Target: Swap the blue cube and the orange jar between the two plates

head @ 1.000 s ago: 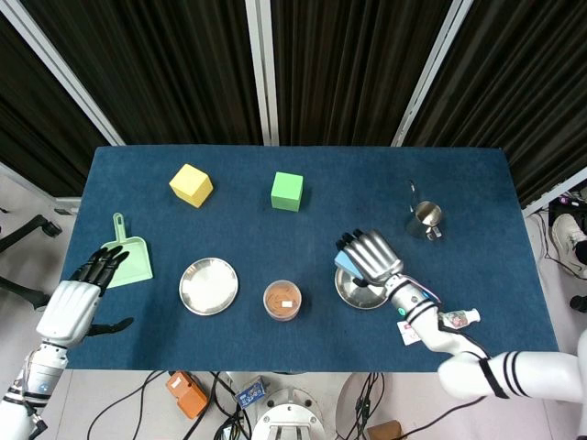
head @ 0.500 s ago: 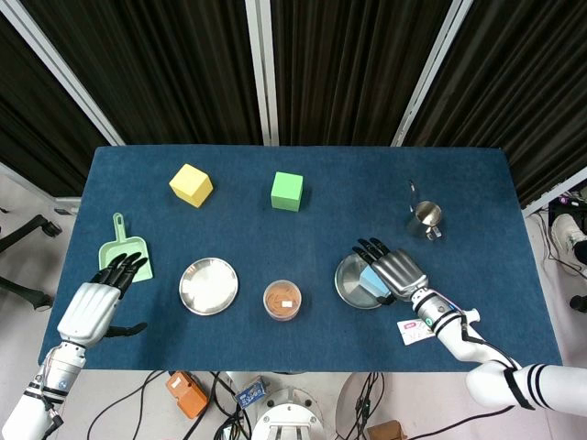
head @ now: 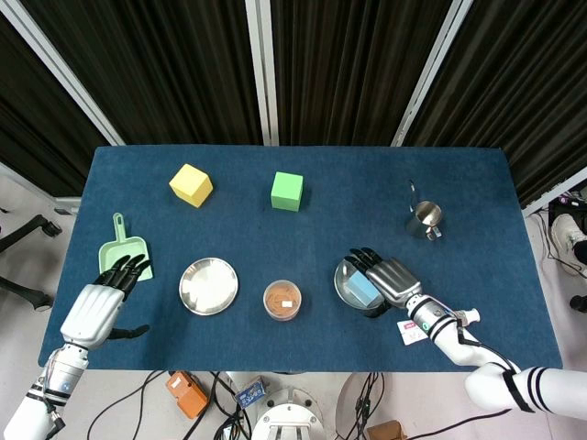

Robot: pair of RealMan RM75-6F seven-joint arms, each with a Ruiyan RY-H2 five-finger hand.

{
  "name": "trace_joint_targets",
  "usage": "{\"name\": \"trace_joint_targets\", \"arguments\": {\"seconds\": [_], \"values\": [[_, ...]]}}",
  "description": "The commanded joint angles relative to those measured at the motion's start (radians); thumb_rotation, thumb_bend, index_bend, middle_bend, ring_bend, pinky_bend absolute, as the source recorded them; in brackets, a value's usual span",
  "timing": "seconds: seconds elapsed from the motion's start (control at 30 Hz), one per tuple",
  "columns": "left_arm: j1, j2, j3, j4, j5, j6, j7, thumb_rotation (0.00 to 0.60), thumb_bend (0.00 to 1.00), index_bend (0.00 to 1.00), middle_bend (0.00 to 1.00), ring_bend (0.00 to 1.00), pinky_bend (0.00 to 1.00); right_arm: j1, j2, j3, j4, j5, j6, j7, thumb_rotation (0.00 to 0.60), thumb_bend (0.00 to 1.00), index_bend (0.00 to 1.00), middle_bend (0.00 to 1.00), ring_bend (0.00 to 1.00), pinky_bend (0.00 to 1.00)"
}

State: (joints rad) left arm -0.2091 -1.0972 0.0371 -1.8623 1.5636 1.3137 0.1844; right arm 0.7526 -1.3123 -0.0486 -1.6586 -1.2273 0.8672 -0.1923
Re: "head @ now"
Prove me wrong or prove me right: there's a right black-fingered robot hand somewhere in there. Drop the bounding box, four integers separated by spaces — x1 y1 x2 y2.
343 247 423 318

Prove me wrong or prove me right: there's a left black-fingered robot hand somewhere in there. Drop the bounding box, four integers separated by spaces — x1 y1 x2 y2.
59 255 152 353

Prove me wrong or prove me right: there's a light blue foam cube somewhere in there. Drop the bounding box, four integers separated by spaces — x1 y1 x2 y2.
346 269 381 309

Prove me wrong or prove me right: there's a brown round container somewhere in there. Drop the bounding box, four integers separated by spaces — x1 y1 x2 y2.
262 279 304 322

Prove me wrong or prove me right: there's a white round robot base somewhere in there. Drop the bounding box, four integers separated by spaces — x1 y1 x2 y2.
250 387 329 440

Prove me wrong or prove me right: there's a white toothpaste tube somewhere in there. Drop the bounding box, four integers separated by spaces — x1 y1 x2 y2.
396 307 482 346

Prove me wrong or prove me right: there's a steel gooseneck pitcher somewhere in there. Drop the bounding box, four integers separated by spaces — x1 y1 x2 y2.
405 179 447 243

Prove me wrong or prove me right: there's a black office chair base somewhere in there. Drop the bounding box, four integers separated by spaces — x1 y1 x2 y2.
0 214 63 313

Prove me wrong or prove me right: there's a light green plastic dustpan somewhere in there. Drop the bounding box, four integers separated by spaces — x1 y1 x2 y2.
98 212 155 281

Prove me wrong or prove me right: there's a blue felt table cloth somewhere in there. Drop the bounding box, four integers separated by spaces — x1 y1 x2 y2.
39 145 566 373

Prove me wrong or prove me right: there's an orange plastic box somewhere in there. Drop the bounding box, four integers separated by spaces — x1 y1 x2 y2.
164 370 210 419

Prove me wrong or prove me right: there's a green foam cube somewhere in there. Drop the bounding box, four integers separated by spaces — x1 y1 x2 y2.
270 170 305 213

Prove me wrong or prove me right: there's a brown cardboard box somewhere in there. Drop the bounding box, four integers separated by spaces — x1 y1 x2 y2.
366 419 408 440

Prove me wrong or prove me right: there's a yellow foam cube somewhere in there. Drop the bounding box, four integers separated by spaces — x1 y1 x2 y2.
168 163 215 210

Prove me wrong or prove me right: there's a small blue printed box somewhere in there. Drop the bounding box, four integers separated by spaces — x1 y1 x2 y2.
234 375 268 410

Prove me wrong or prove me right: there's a white sneaker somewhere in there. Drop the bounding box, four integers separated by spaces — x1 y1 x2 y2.
552 214 586 276

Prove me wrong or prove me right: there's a black device box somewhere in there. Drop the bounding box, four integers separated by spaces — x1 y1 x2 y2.
548 192 587 230

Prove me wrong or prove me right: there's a black pleated curtain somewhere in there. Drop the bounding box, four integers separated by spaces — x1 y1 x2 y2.
405 0 587 210
270 0 453 147
0 13 109 198
20 0 262 147

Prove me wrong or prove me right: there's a black floor cable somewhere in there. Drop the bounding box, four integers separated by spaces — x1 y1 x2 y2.
208 371 252 440
350 371 386 440
86 370 167 440

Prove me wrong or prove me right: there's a white frame rail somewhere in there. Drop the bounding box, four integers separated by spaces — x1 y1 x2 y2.
0 162 82 216
522 165 587 216

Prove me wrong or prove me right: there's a white frame post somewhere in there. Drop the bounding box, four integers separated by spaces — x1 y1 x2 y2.
390 0 481 148
245 0 280 147
0 0 126 147

